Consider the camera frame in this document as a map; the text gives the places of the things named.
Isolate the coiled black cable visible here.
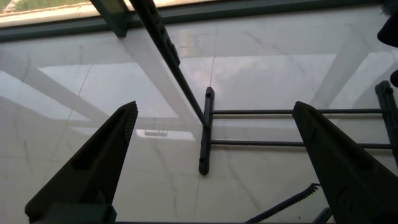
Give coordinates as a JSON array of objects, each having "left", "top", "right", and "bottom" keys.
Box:
[{"left": 245, "top": 182, "right": 333, "bottom": 223}]

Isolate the black clothes rack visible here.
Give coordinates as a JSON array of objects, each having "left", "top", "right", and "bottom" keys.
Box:
[{"left": 129, "top": 0, "right": 398, "bottom": 176}]

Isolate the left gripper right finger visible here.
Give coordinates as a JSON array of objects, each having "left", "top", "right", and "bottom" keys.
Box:
[{"left": 292, "top": 101, "right": 398, "bottom": 223}]

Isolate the black garment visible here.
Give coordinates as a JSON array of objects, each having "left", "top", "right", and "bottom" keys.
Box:
[{"left": 376, "top": 0, "right": 398, "bottom": 88}]

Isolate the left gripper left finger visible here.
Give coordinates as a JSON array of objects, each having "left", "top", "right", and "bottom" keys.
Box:
[{"left": 24, "top": 101, "right": 139, "bottom": 223}]

